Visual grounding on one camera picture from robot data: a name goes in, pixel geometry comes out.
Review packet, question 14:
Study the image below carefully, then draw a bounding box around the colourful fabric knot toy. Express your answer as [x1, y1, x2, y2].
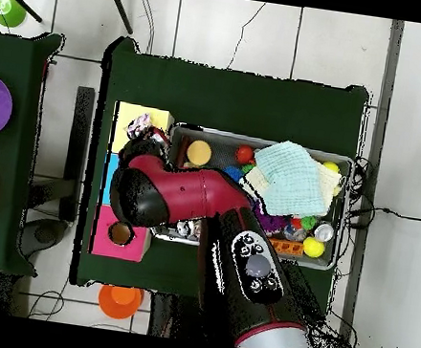
[123, 110, 155, 142]

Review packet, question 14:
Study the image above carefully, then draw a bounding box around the light blue waffle cloth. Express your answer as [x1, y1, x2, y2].
[245, 136, 338, 224]

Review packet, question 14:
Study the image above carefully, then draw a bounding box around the silver mesh bin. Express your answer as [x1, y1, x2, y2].
[148, 120, 358, 273]

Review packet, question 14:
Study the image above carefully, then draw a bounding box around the wooden box with three holes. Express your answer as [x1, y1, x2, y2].
[88, 99, 177, 266]

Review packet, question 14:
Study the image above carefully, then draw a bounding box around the orange sponge disc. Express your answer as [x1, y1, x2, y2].
[184, 138, 215, 168]

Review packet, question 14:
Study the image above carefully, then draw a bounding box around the black upright panel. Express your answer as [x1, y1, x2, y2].
[57, 85, 97, 224]

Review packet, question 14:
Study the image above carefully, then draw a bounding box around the blue spiky ball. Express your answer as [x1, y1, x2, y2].
[221, 164, 245, 185]

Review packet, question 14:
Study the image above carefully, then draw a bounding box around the red orange ball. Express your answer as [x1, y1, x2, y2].
[233, 143, 256, 166]

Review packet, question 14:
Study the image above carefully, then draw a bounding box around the crushed silver can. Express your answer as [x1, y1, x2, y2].
[175, 219, 203, 240]

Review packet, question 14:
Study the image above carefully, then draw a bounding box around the purple spiky ball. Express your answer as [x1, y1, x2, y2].
[250, 203, 292, 241]

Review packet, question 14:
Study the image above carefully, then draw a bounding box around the dark green side tablecloth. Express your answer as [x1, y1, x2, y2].
[0, 25, 71, 279]

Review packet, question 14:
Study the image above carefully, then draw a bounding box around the orange plastic grid block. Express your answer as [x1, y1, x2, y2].
[266, 237, 305, 257]

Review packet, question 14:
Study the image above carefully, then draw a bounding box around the orange cup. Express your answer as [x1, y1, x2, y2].
[95, 282, 146, 323]

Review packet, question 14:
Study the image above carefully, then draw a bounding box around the yellow ball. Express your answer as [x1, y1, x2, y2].
[321, 160, 343, 175]
[300, 234, 327, 260]

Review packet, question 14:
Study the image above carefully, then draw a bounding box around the cream waffle cloth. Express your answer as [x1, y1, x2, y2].
[237, 149, 346, 210]

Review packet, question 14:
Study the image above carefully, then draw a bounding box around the round silver can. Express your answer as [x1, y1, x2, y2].
[311, 220, 337, 245]

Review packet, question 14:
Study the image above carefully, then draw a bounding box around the green cup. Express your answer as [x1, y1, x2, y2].
[0, 0, 29, 30]

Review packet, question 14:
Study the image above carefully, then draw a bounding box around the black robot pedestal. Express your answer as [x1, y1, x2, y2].
[144, 291, 206, 343]

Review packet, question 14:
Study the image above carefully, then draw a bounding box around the black cable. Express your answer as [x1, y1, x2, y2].
[346, 202, 421, 228]

